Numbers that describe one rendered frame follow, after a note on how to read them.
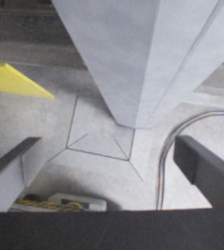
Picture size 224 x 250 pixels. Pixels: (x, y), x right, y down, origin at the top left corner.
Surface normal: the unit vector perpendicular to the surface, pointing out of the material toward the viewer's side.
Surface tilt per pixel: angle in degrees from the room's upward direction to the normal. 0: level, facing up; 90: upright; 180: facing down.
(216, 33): 90
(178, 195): 0
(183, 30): 90
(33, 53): 0
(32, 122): 0
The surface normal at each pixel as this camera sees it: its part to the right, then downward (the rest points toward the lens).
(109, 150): -0.08, -0.26
